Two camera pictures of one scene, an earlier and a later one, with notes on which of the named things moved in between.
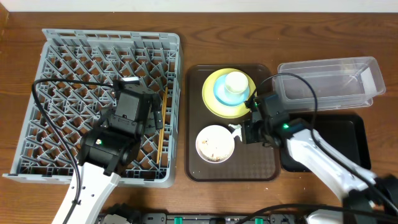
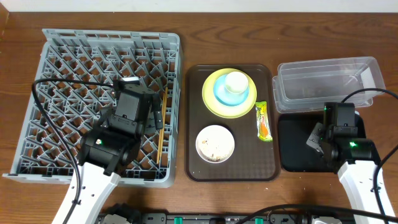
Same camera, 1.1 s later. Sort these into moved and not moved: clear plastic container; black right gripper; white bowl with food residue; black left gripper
Moved: black right gripper
Not moved: clear plastic container; black left gripper; white bowl with food residue
